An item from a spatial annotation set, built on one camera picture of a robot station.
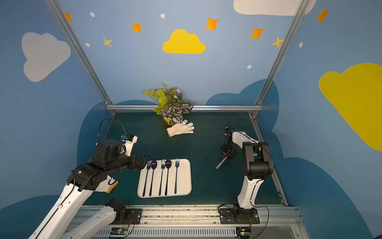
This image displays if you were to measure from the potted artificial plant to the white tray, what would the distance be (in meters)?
0.28

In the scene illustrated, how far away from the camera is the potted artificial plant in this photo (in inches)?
35.7

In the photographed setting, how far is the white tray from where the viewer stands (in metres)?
0.84
